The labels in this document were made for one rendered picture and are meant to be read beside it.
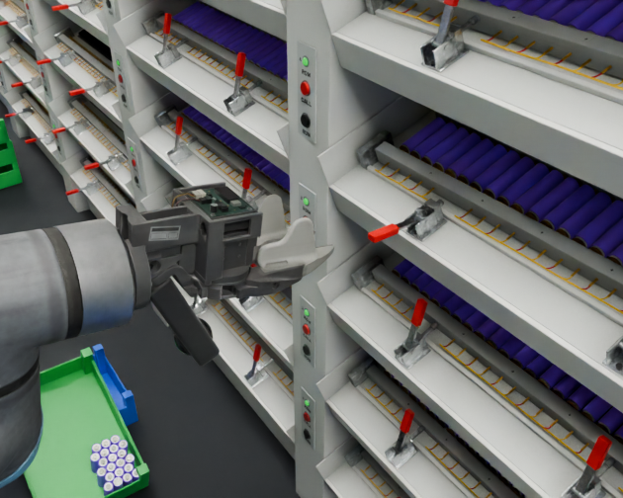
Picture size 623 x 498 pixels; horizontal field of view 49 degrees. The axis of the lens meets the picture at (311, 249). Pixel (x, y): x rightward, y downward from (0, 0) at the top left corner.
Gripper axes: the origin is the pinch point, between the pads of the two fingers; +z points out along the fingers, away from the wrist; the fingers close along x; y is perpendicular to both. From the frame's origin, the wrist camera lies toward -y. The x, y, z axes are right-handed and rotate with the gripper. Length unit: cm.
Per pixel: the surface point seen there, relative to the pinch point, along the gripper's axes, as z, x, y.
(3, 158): 11, 188, -65
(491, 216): 19.6, -5.8, 3.0
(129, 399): 5, 61, -70
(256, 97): 18.7, 42.5, 1.3
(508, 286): 16.1, -12.7, -1.0
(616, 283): 19.6, -21.3, 3.4
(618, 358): 15.8, -25.7, -0.9
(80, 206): 27, 156, -71
